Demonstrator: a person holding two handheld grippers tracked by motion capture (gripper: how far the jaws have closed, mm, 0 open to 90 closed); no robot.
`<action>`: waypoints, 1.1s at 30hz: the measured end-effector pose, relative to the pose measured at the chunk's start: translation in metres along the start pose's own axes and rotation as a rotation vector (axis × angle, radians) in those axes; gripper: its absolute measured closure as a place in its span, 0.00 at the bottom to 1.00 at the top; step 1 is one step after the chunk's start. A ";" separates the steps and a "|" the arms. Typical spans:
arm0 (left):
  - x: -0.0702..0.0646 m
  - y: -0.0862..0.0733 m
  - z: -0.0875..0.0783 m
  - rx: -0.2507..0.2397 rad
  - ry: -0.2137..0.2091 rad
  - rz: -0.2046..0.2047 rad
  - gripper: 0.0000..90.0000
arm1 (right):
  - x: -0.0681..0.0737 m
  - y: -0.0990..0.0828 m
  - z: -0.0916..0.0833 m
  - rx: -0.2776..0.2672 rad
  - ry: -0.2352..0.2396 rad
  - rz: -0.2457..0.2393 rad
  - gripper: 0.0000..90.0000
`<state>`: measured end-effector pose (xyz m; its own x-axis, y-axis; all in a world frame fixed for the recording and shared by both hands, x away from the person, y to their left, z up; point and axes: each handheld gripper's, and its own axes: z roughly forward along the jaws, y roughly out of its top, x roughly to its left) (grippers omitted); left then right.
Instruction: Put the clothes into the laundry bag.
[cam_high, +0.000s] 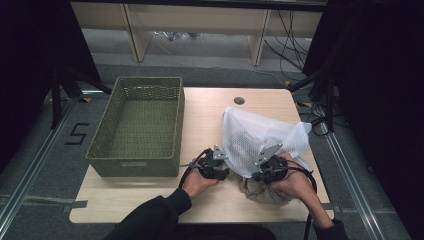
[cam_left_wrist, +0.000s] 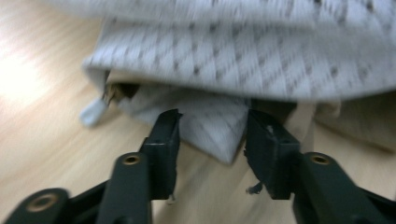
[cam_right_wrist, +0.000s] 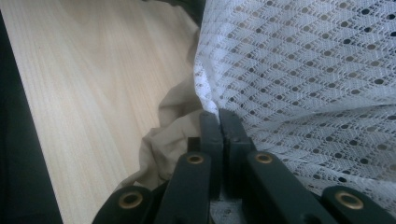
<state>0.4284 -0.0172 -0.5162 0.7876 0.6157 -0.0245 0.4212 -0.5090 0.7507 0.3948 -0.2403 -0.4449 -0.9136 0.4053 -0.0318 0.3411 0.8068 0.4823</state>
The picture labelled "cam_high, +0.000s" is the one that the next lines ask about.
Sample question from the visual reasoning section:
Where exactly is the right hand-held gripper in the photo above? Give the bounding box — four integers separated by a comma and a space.
251, 142, 290, 185

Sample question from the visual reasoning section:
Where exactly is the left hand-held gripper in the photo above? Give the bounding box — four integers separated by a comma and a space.
195, 144, 232, 182

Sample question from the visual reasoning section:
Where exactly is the beige cloth garment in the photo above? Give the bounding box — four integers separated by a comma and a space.
229, 168, 295, 206

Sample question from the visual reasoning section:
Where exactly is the white mesh laundry bag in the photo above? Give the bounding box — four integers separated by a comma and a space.
221, 105, 313, 179

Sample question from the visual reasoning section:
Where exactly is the person's left hand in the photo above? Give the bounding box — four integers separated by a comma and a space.
182, 165, 221, 201

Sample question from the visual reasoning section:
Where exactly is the person's right hand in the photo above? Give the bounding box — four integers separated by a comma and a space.
269, 152, 316, 205

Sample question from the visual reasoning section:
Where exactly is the green woven basket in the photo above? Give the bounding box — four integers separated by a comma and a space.
85, 76, 186, 178

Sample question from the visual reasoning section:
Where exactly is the black metal stand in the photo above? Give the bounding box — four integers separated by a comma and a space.
49, 64, 113, 130
287, 49, 338, 133

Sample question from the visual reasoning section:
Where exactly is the black curtain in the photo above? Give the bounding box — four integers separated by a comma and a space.
0, 0, 102, 169
302, 0, 424, 240

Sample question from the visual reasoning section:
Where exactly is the light wooden shelf unit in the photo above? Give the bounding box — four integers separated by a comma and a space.
70, 1, 327, 67

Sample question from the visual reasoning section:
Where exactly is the left hand-held gripper black cable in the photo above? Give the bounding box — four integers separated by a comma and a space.
178, 147, 213, 190

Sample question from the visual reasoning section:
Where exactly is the hand-held gripper black cable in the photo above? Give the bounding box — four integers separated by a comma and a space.
178, 147, 213, 190
285, 159, 318, 240

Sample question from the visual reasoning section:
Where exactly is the right hand-held gripper black cable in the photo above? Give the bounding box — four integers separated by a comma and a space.
285, 159, 318, 240

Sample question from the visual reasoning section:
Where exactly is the aluminium floor rail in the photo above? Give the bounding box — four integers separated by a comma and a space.
0, 96, 82, 232
319, 122, 388, 240

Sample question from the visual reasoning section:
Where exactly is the bundle of black cables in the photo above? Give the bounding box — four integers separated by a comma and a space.
264, 9, 315, 73

